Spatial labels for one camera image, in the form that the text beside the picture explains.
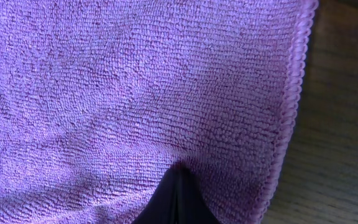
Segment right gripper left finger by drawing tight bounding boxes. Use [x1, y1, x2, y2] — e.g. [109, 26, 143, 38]
[132, 169, 178, 224]

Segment purple microfiber cloth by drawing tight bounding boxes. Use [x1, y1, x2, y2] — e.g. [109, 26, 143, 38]
[0, 0, 318, 223]

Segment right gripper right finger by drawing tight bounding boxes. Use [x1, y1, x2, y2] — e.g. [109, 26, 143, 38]
[177, 168, 219, 224]

